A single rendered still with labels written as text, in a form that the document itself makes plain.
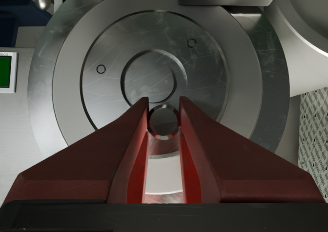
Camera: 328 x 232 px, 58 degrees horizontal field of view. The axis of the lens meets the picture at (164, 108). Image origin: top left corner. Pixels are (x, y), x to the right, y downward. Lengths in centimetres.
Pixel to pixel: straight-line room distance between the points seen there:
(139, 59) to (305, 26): 9
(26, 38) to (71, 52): 301
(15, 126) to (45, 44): 39
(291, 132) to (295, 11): 36
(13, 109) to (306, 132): 46
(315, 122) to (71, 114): 30
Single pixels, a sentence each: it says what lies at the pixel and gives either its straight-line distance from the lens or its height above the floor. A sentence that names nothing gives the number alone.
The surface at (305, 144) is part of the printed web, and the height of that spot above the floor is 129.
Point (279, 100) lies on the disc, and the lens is 17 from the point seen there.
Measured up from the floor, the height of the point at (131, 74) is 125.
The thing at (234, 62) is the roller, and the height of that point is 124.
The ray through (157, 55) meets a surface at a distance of 15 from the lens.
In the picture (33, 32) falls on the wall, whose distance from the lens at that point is 324.
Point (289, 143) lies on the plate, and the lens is 53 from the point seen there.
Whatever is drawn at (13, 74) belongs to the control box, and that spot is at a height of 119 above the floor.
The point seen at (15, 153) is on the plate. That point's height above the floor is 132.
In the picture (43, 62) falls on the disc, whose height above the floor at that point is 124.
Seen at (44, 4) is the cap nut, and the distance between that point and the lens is 57.
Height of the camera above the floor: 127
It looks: 4 degrees down
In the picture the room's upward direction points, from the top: 178 degrees counter-clockwise
